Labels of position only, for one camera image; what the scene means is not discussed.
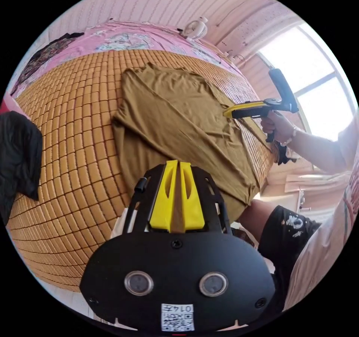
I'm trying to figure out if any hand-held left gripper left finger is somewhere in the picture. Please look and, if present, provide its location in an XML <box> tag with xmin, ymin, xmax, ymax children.
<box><xmin>149</xmin><ymin>159</ymin><xmax>178</xmax><ymax>230</ymax></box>

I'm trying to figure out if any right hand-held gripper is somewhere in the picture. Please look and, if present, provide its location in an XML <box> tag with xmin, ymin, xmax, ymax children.
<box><xmin>223</xmin><ymin>98</ymin><xmax>300</xmax><ymax>143</ymax></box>

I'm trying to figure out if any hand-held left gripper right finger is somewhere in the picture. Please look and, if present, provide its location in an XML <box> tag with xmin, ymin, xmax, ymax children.
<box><xmin>179</xmin><ymin>162</ymin><xmax>205</xmax><ymax>229</ymax></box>

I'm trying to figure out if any brown long sleeve shirt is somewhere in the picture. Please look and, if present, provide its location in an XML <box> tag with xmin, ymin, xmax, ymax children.
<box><xmin>111</xmin><ymin>62</ymin><xmax>281</xmax><ymax>223</ymax></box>

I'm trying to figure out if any person's right forearm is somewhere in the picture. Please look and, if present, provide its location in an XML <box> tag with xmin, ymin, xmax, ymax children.
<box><xmin>288</xmin><ymin>129</ymin><xmax>355</xmax><ymax>175</ymax></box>

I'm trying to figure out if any person's right hand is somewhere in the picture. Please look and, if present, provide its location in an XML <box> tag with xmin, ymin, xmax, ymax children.
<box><xmin>260</xmin><ymin>111</ymin><xmax>298</xmax><ymax>147</ymax></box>

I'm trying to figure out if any window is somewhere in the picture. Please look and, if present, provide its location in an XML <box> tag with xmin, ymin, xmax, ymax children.
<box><xmin>257</xmin><ymin>24</ymin><xmax>357</xmax><ymax>142</ymax></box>

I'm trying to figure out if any white fan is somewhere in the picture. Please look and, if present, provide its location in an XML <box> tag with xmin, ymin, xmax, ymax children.
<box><xmin>183</xmin><ymin>17</ymin><xmax>209</xmax><ymax>42</ymax></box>

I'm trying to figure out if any bed with woven mat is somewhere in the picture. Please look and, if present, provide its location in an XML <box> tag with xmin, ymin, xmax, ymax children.
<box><xmin>5</xmin><ymin>20</ymin><xmax>281</xmax><ymax>292</ymax></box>

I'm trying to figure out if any person's body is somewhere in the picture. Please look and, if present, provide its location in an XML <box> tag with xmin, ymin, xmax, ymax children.
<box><xmin>238</xmin><ymin>118</ymin><xmax>359</xmax><ymax>313</ymax></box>

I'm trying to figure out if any black garment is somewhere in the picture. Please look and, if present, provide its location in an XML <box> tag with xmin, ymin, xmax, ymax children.
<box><xmin>0</xmin><ymin>111</ymin><xmax>43</xmax><ymax>226</ymax></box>

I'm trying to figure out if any dark floral garment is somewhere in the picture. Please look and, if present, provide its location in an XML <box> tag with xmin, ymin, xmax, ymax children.
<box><xmin>10</xmin><ymin>32</ymin><xmax>85</xmax><ymax>96</ymax></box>

